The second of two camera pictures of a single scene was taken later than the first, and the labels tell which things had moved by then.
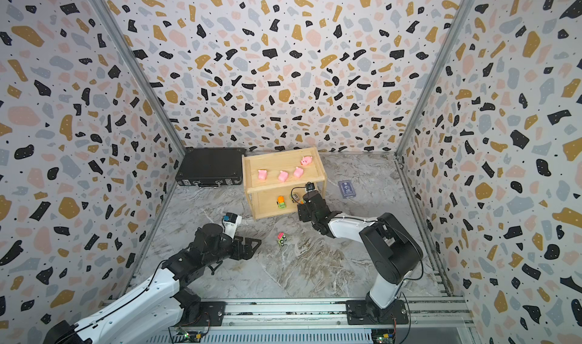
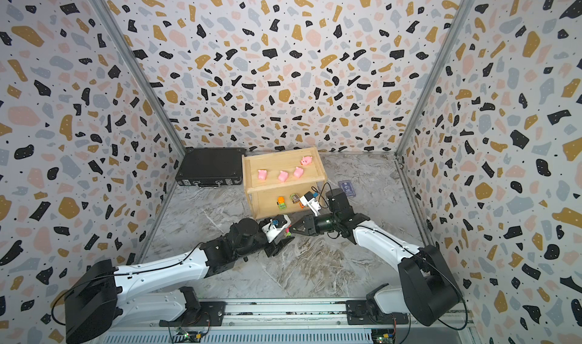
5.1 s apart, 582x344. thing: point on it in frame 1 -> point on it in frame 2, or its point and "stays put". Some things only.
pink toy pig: x=306 y=161 stays put
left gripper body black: x=236 y=252 -> x=272 y=248
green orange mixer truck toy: x=281 y=201 stays put
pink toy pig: x=262 y=174 stays put
